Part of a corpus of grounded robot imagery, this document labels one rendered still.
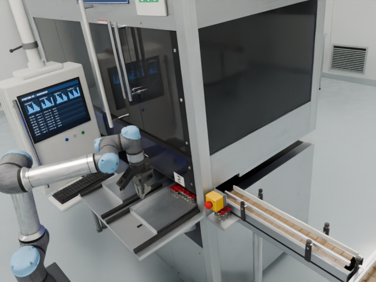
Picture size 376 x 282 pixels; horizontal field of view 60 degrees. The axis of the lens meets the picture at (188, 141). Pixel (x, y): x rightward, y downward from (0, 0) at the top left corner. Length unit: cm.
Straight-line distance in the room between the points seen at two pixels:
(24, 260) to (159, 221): 63
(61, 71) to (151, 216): 105
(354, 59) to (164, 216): 494
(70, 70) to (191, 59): 106
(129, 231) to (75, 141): 85
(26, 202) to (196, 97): 85
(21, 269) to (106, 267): 133
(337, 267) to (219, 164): 67
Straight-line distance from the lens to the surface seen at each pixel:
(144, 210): 183
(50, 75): 217
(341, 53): 623
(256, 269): 195
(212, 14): 141
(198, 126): 146
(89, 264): 292
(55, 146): 227
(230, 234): 198
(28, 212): 160
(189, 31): 134
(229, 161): 169
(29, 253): 162
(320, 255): 150
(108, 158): 125
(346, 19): 613
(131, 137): 137
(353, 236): 299
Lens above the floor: 202
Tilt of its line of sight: 28 degrees down
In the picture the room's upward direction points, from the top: 7 degrees counter-clockwise
